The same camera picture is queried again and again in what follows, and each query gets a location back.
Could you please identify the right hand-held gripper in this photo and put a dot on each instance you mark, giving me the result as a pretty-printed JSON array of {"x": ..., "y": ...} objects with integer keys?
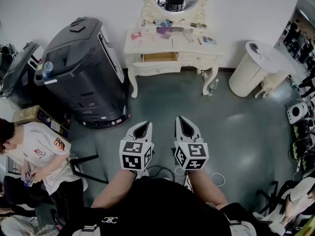
[{"x": 194, "y": 156}]

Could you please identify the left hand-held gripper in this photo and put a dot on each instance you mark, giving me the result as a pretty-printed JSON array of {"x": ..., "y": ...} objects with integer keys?
[{"x": 131, "y": 154}]

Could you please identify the large cream wooden drawer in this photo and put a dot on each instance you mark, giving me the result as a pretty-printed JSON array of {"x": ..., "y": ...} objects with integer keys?
[{"x": 157, "y": 70}]

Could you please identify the cream vanity dressing table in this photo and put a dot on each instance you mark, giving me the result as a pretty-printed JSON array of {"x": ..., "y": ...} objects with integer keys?
[{"x": 184, "y": 49}]

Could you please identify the person's left forearm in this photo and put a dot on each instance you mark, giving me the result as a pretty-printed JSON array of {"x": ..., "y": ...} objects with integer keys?
[{"x": 113, "y": 190}]

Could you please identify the person's right forearm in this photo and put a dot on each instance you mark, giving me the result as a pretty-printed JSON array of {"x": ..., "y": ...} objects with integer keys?
[{"x": 206, "y": 190}]

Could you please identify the small cream drawer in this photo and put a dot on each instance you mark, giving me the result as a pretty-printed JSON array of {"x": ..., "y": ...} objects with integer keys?
[{"x": 197, "y": 59}]

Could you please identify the clear water bottle green label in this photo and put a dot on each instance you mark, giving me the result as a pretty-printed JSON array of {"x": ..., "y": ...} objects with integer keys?
[{"x": 213, "y": 87}]

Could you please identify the large black wheeled machine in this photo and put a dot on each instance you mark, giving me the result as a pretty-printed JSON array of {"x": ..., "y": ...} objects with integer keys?
[{"x": 83, "y": 82}]

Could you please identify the person's black clothing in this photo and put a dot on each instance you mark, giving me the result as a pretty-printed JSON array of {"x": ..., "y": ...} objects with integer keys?
[{"x": 160, "y": 210}]

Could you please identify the white leaflet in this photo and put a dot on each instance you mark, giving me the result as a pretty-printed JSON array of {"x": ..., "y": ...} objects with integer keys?
[{"x": 139, "y": 43}]

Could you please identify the white remote control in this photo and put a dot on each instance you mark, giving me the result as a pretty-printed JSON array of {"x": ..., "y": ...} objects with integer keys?
[{"x": 189, "y": 37}]

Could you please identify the blue booklet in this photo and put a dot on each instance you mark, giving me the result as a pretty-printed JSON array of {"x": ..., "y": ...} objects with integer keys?
[{"x": 209, "y": 40}]

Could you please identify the pink packet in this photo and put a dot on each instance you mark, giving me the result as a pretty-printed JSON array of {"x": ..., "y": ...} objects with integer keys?
[{"x": 136, "y": 35}]

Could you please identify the clear plastic packet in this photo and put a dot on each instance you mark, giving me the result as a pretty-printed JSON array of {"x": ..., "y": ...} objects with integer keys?
[{"x": 165, "y": 35}]

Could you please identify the cream stool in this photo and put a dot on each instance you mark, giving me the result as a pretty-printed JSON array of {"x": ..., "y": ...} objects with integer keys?
[{"x": 270, "y": 82}]

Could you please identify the white round side table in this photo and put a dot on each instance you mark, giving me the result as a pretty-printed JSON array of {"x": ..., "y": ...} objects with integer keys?
[{"x": 261, "y": 65}]

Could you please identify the purple packet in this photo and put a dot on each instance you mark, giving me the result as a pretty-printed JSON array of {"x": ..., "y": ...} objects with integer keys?
[{"x": 163, "y": 30}]

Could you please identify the small black case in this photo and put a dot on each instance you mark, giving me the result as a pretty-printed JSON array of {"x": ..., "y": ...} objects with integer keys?
[{"x": 193, "y": 25}]

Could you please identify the green scissors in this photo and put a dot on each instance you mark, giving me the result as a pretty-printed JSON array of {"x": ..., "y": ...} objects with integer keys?
[{"x": 202, "y": 25}]

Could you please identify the cardboard box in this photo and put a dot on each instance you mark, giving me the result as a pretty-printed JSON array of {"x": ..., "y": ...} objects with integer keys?
[{"x": 37, "y": 115}]

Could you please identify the blue box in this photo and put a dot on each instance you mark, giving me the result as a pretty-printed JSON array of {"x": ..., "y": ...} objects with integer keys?
[{"x": 163, "y": 23}]

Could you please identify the white round device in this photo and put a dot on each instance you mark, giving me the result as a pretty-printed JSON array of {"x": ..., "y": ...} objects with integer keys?
[{"x": 296, "y": 112}]

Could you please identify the clear water bottle blue label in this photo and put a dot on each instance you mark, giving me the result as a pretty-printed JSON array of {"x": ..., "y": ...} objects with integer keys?
[{"x": 47, "y": 69}]

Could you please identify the pile of black green gear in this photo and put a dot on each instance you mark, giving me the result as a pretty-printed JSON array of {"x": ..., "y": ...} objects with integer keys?
[{"x": 304, "y": 141}]

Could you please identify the black metal chair frame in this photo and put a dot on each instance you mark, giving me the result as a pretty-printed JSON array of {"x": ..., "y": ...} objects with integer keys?
[{"x": 83, "y": 167}]

